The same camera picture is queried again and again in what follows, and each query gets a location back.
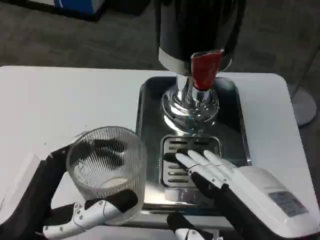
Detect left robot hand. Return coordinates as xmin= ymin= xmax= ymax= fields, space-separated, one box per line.
xmin=0 ymin=133 xmax=140 ymax=240

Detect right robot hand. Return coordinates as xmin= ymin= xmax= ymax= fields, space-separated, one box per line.
xmin=163 ymin=149 xmax=320 ymax=240

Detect clear ribbed glass cup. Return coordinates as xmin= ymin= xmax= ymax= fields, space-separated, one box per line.
xmin=66 ymin=126 xmax=148 ymax=226

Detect steel serving tray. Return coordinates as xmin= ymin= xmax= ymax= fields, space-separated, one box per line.
xmin=134 ymin=74 xmax=252 ymax=216

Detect steel drip grid tray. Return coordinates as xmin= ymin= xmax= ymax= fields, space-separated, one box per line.
xmin=159 ymin=134 xmax=223 ymax=190

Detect grey round floor stand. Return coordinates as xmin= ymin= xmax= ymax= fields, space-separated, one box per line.
xmin=287 ymin=37 xmax=320 ymax=127

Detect black steel drink dispenser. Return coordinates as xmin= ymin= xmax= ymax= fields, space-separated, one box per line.
xmin=153 ymin=0 xmax=247 ymax=137

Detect blue box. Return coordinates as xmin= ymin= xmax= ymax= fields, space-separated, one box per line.
xmin=24 ymin=0 xmax=106 ymax=23

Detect red tap handle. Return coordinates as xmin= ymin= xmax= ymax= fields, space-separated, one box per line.
xmin=190 ymin=49 xmax=224 ymax=90

